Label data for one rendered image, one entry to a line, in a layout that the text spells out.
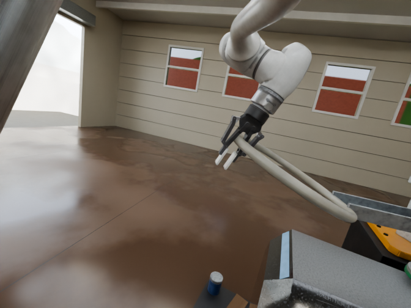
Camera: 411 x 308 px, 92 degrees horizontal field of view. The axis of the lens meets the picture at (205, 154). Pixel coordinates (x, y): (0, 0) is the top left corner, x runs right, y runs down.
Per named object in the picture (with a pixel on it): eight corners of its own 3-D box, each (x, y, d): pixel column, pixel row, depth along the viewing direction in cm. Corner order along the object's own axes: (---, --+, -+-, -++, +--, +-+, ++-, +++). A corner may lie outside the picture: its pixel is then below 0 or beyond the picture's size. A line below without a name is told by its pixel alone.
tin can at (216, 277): (218, 297, 151) (222, 283, 148) (206, 293, 152) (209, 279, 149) (220, 286, 160) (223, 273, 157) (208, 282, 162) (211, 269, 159)
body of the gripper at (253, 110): (254, 102, 60) (236, 128, 62) (274, 117, 62) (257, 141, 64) (247, 100, 67) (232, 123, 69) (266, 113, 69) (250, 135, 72)
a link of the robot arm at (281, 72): (285, 105, 67) (254, 86, 71) (317, 63, 63) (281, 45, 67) (285, 97, 57) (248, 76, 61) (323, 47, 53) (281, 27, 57)
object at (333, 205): (315, 186, 97) (318, 181, 96) (391, 256, 50) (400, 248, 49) (232, 132, 98) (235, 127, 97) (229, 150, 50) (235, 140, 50)
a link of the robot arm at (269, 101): (288, 102, 60) (276, 119, 62) (276, 100, 69) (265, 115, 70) (265, 85, 58) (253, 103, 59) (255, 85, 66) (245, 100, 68)
